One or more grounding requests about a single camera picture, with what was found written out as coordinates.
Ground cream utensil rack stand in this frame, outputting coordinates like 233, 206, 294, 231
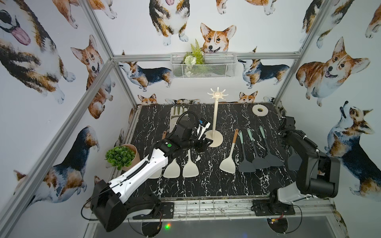
205, 87, 228, 148

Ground cream spoon wooden handle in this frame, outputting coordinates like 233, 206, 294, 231
149, 168, 162, 179

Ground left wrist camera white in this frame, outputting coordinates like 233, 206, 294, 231
197, 118, 211, 140

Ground cream slotted turner wooden handle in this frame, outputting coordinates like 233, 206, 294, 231
219, 129, 239, 174

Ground white tape roll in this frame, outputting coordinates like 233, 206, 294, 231
252, 104, 268, 117

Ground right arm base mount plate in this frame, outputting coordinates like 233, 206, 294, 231
251, 200, 296, 216

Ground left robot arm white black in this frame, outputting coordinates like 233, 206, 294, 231
90, 111, 213, 232

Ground cream spatula wooden handle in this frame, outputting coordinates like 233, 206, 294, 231
163, 158, 181, 179

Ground fern and white flower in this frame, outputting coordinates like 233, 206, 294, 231
182, 40, 205, 77

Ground grey turner mint handle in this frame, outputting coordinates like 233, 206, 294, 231
247, 129, 270, 169

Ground grey spatula mint handle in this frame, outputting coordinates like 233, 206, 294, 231
238, 130, 256, 173
287, 147, 302, 171

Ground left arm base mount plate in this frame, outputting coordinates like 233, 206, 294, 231
133, 202, 175, 220

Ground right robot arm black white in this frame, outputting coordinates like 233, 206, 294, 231
270, 113, 340, 205

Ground green potted plant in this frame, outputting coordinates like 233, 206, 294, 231
105, 144, 140, 172

